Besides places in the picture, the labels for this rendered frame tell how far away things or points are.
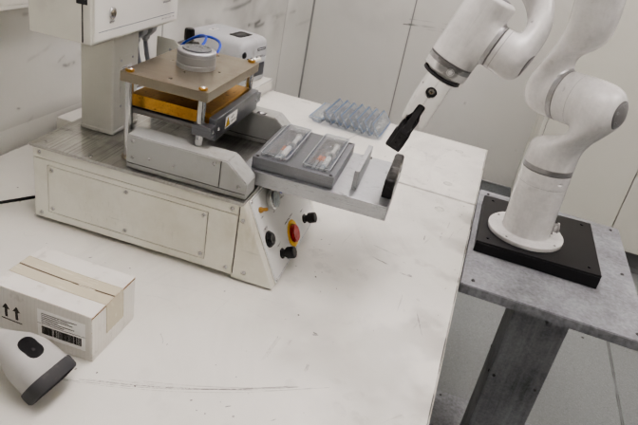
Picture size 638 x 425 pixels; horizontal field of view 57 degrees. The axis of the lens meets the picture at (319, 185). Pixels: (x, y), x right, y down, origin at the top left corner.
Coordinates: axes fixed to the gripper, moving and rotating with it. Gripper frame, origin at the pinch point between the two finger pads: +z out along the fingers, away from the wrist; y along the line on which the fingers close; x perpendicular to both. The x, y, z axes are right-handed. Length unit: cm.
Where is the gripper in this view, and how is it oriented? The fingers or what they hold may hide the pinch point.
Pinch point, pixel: (397, 138)
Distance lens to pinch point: 116.1
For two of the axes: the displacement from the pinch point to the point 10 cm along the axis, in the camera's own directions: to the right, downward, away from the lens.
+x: -8.4, -5.5, 0.2
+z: -4.7, 7.5, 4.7
